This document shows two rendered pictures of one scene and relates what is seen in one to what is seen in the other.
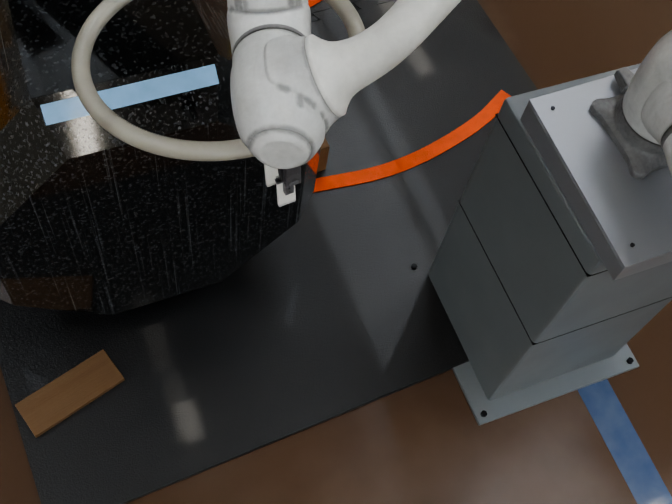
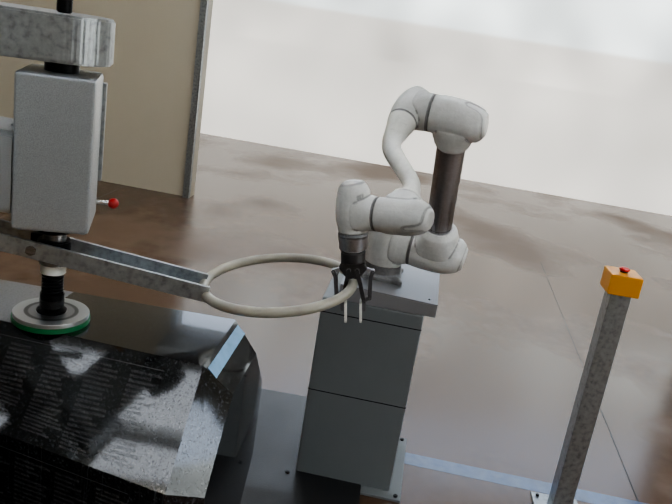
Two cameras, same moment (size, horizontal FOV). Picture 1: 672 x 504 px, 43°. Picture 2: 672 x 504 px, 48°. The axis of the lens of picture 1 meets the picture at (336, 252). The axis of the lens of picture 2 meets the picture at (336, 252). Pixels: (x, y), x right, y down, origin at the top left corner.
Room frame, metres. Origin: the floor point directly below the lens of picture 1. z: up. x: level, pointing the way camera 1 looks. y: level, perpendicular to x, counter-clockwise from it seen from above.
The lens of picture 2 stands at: (-0.53, 1.89, 1.83)
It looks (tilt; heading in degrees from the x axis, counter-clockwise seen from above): 17 degrees down; 308
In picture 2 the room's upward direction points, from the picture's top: 9 degrees clockwise
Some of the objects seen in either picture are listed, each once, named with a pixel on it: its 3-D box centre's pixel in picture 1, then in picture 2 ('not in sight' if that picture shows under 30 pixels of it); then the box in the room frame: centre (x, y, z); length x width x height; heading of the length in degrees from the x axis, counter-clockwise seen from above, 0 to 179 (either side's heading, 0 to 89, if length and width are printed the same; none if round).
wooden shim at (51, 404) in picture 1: (70, 392); not in sight; (0.63, 0.57, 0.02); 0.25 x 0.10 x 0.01; 140
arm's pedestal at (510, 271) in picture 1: (567, 246); (361, 376); (1.13, -0.54, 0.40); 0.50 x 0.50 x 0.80; 32
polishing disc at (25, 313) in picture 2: not in sight; (51, 312); (1.35, 0.78, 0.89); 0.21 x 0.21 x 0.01
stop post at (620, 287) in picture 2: not in sight; (589, 397); (0.32, -0.98, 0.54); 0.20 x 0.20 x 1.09; 36
